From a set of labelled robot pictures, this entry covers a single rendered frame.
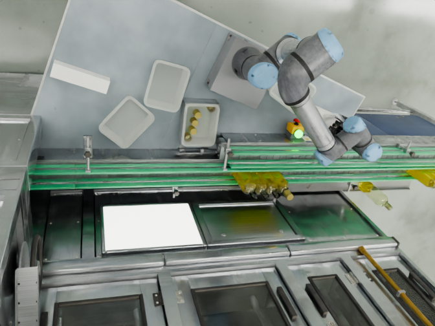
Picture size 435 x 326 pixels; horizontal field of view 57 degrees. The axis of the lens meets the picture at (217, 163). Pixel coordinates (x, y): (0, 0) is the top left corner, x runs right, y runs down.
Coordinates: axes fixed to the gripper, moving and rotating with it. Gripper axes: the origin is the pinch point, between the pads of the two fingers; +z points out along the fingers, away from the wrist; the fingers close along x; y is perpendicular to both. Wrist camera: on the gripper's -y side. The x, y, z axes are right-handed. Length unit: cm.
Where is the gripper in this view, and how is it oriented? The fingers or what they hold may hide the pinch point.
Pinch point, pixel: (333, 121)
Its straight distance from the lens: 194.6
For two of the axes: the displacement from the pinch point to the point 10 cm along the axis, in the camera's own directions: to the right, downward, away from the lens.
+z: -2.6, -4.6, 8.5
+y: -8.6, -2.9, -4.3
